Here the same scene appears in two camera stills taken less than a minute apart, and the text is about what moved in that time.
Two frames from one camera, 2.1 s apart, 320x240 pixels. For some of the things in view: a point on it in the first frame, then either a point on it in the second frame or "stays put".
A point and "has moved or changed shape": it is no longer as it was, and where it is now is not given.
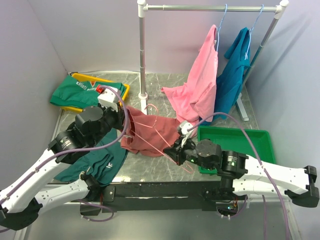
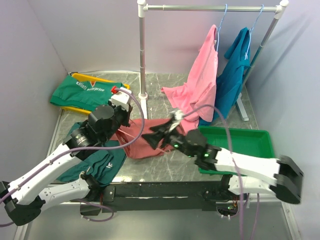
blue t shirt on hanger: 230,78 stays put
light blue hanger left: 219,27 stays put
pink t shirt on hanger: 195,98 stays put
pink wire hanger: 158,130 -> 140,138
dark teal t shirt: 103,164 stays put
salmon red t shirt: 148,135 has moved or changed shape
